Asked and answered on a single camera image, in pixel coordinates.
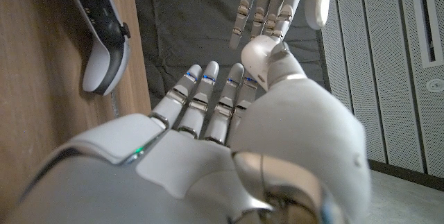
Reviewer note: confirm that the white metal cabinet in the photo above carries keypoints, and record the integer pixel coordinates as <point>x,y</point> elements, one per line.
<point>392,88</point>

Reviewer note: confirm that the black backdrop curtain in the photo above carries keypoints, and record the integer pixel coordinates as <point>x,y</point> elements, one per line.
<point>184,19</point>

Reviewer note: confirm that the white black game controller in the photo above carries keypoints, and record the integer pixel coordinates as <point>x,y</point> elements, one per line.
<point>100,26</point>

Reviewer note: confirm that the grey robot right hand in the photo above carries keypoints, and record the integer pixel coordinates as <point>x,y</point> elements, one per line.
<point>194,168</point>

